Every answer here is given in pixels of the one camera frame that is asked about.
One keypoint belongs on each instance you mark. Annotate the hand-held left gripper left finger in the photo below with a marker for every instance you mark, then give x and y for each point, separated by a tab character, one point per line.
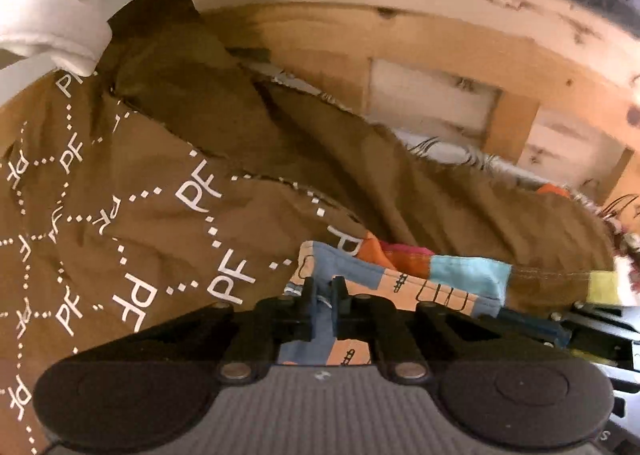
306	307

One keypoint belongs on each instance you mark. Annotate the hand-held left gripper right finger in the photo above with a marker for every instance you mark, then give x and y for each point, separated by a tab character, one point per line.
341	307

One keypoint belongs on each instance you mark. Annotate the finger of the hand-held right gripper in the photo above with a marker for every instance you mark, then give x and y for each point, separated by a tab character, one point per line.
535	327

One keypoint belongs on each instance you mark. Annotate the blue pants with orange print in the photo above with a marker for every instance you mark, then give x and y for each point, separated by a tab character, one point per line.
360	280

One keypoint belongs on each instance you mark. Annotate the colourful patchwork blanket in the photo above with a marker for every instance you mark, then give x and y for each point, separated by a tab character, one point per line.
405	257

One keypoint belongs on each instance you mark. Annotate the brown printed blanket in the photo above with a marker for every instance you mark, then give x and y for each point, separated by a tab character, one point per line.
150	145

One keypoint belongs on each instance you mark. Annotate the white cloth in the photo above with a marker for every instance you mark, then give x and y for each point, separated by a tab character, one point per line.
55	10

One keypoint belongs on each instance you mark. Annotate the wooden bed frame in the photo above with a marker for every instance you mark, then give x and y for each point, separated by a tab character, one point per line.
350	35

